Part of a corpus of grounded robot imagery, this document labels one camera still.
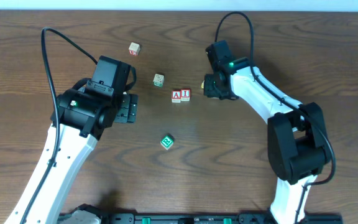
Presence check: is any wooden block green picture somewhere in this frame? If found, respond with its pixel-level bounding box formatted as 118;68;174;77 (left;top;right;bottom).
153;73;165;87

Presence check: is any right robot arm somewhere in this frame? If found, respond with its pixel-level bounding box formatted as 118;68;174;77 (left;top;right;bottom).
204;57;335;223

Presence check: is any wooden block red bottom edge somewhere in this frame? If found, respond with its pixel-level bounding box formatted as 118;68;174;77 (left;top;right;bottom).
129;42;141;55

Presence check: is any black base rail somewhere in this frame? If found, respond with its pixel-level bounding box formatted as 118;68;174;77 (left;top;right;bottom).
57;212;344;224

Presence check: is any red letter A block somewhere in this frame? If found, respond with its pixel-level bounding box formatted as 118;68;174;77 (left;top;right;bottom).
171;90;181;103

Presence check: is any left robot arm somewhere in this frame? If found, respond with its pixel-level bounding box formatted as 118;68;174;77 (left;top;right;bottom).
6;88;138;223

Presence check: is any green letter R block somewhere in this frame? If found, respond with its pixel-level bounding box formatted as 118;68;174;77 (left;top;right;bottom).
160;134;174;150

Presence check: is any red letter I block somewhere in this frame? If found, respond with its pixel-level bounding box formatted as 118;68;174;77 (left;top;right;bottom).
181;89;191;101

